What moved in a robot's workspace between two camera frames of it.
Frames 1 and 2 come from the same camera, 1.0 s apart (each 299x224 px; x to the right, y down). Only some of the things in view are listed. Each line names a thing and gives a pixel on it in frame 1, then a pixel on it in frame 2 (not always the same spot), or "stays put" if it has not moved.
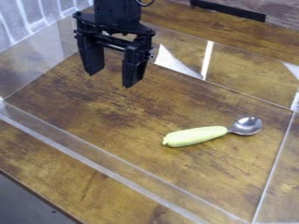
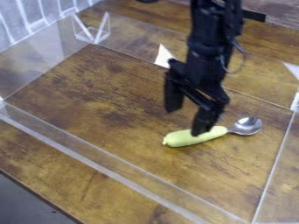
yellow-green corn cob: (244, 127) stays put
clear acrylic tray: (80, 138) stays put
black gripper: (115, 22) → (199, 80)
